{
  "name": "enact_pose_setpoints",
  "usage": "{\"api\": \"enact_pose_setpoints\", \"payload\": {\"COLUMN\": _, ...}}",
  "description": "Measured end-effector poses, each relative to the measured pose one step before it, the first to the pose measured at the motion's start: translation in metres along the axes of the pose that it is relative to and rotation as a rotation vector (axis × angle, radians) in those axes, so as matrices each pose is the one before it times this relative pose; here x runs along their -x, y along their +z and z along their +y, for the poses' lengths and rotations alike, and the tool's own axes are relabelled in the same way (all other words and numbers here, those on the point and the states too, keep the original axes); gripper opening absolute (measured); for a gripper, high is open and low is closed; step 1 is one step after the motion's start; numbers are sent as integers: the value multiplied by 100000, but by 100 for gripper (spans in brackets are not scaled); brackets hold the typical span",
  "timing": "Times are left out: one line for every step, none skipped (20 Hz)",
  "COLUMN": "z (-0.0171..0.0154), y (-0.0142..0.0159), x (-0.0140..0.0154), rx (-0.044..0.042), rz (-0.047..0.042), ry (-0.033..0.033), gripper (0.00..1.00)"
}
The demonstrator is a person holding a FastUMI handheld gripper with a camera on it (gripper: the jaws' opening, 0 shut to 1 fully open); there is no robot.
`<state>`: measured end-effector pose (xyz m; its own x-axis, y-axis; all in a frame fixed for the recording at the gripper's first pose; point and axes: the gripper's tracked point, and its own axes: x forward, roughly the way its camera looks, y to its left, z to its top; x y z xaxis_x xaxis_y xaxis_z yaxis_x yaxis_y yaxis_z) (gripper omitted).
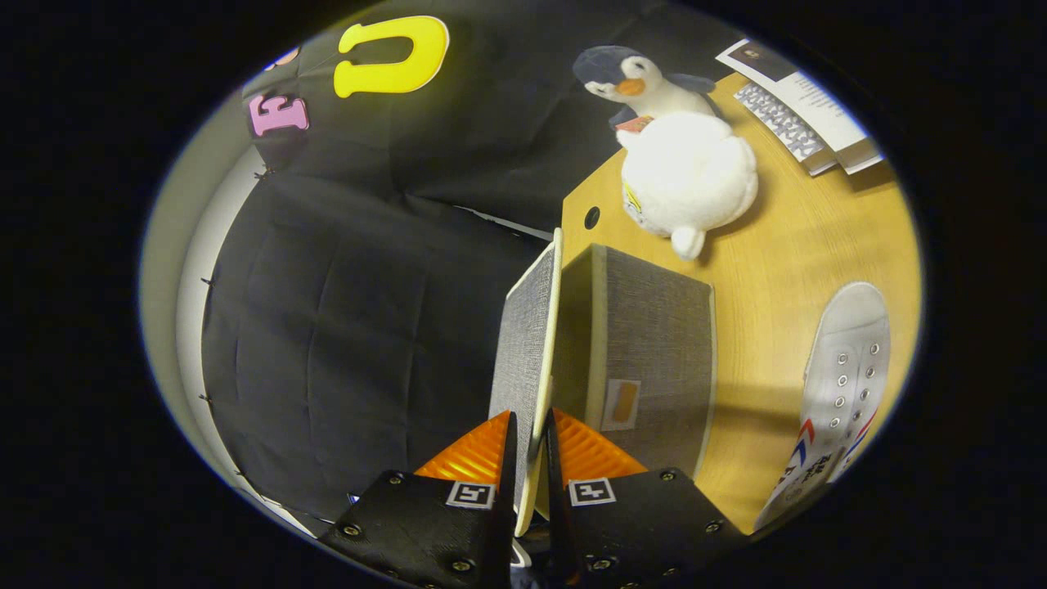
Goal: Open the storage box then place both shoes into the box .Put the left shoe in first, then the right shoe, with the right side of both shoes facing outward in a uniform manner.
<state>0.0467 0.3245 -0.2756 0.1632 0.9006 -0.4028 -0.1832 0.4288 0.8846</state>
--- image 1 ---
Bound white canvas shoe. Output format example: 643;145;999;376
753;282;892;533

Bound white book with dark portrait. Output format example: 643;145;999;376
716;38;884;175

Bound grey fabric storage box lid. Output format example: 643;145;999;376
488;227;565;538

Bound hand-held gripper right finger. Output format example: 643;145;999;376
544;407;749;589

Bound penguin plush toy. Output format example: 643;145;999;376
573;45;721;132

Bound white metal pole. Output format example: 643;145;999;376
458;205;557;242

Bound grey fabric storage box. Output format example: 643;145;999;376
550;243;718;479

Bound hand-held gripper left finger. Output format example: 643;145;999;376
317;411;520;589

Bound spiral notebook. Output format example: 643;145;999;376
734;82;835;177

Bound white plush toy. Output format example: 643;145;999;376
618;110;760;261

